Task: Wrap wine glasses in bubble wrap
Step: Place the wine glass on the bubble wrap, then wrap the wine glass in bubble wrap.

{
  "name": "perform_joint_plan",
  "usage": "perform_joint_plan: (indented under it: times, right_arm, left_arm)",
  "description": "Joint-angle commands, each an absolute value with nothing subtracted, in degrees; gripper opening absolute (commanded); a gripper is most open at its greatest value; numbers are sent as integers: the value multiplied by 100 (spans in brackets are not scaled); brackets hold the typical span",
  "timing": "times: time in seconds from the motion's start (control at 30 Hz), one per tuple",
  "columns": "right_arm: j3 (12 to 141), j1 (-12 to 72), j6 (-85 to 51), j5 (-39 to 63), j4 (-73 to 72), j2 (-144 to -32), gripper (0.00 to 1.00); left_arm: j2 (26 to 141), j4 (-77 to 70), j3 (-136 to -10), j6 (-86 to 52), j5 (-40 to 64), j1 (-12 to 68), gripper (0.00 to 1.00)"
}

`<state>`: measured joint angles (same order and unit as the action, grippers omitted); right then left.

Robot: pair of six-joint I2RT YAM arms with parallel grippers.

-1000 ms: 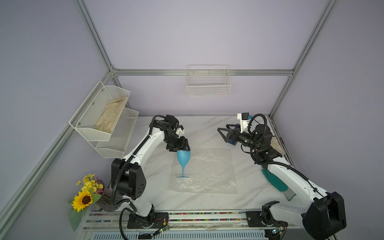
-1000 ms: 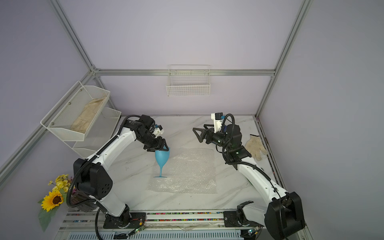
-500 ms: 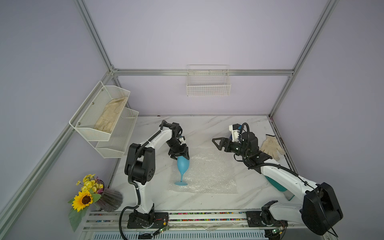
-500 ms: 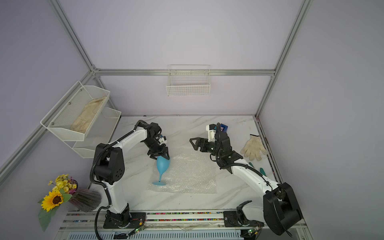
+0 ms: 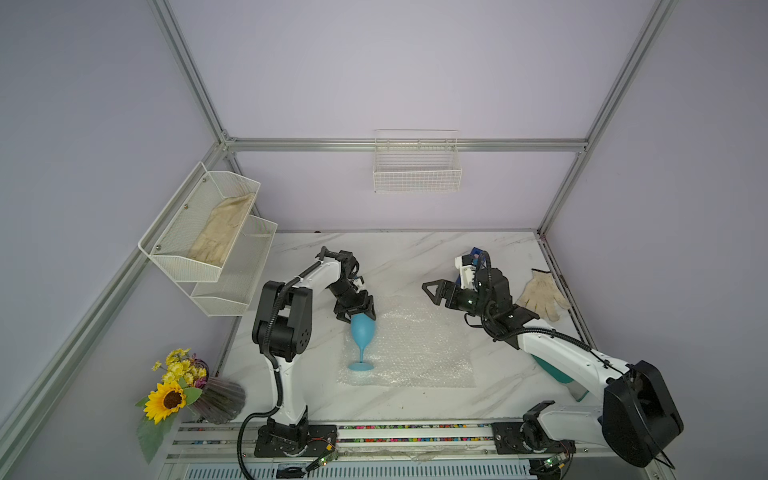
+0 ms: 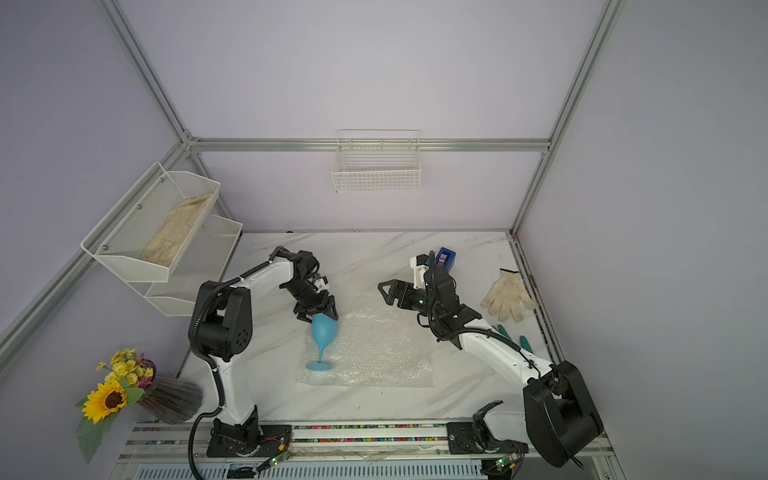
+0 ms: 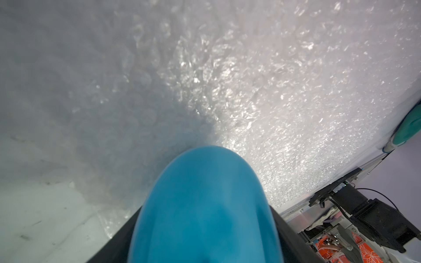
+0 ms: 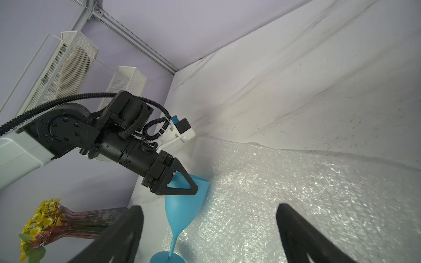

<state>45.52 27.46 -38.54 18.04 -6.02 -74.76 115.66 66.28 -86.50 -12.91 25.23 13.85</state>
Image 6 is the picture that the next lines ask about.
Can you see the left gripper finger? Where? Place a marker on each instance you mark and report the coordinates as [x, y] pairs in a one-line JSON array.
[[301, 314], [328, 308]]

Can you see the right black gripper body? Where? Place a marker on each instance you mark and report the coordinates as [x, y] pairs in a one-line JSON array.
[[433, 309]]

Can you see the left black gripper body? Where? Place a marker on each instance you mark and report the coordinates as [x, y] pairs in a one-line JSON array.
[[306, 296]]

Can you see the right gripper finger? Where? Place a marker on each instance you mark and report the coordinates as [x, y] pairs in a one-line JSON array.
[[419, 265], [396, 293]]

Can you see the blue plastic wine glass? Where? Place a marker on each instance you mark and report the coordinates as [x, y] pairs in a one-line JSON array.
[[324, 330]]

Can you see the clear bubble wrap sheet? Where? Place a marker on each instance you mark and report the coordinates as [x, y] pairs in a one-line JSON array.
[[376, 346]]

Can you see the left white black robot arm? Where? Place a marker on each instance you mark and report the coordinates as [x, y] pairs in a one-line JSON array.
[[221, 329]]

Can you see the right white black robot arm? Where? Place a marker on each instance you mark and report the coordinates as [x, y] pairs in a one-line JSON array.
[[553, 412]]

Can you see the blue tape dispenser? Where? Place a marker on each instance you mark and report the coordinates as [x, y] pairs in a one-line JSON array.
[[445, 258]]

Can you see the white cotton work glove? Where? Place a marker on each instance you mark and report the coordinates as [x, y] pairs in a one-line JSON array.
[[508, 297]]

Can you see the green rubber glove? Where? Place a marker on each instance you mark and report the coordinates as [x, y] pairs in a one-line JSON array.
[[522, 341]]

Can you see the beige glove in shelf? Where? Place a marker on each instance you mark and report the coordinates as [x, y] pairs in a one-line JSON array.
[[167, 243]]

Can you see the white two-tier mesh shelf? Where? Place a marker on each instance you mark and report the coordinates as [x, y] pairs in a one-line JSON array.
[[119, 238]]

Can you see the dark ribbed glass vase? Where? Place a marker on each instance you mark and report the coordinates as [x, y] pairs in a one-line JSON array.
[[172, 400]]

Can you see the artificial sunflower bouquet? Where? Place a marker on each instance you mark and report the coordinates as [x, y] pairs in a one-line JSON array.
[[128, 375]]

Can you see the white wire wall basket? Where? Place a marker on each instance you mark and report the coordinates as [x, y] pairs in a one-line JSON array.
[[377, 161]]

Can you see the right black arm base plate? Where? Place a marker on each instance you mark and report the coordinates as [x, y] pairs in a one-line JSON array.
[[472, 438]]

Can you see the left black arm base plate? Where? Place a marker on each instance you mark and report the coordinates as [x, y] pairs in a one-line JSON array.
[[237, 441]]

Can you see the aluminium front rail frame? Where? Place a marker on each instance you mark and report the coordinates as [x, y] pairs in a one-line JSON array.
[[348, 449]]

